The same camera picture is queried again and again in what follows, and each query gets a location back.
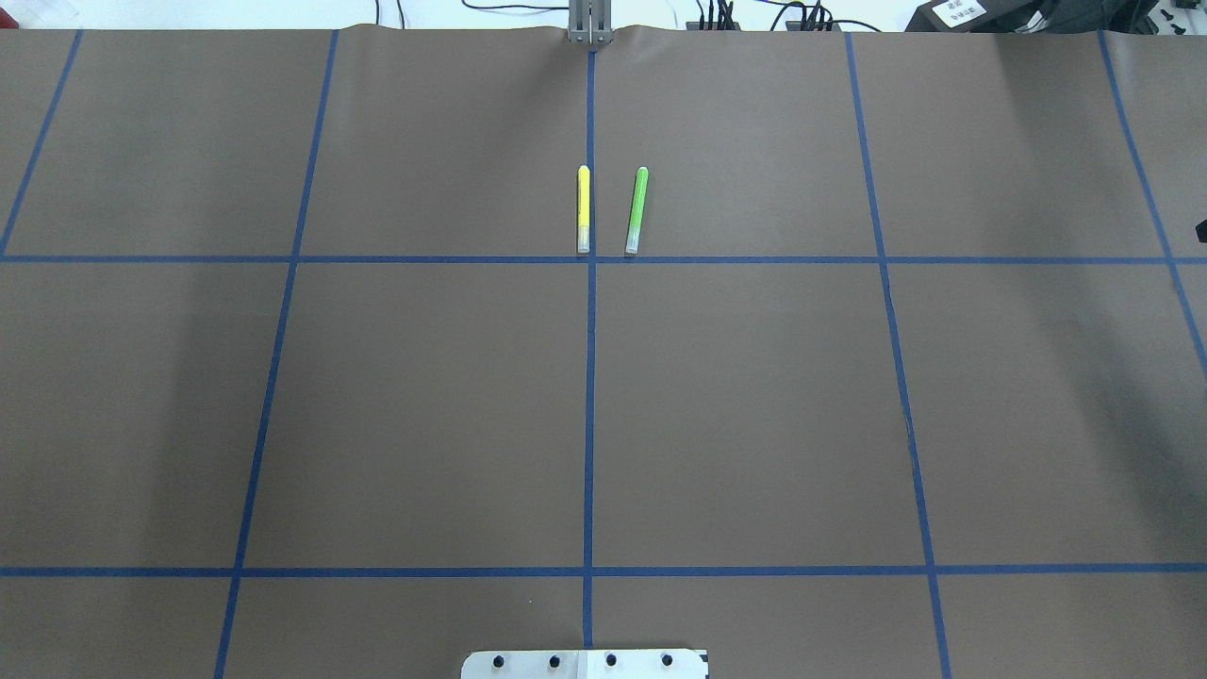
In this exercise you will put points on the green marker pen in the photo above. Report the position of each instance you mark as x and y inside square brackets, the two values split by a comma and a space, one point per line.
[637, 211]

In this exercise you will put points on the yellow marker pen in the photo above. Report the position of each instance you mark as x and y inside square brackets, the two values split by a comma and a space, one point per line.
[583, 210]

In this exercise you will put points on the black usb hub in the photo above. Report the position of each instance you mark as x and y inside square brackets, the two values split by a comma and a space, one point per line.
[804, 16]

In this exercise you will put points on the aluminium frame post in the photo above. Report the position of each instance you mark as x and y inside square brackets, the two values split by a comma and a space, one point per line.
[590, 22]

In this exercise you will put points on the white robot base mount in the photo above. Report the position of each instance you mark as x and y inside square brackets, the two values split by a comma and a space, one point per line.
[587, 663]

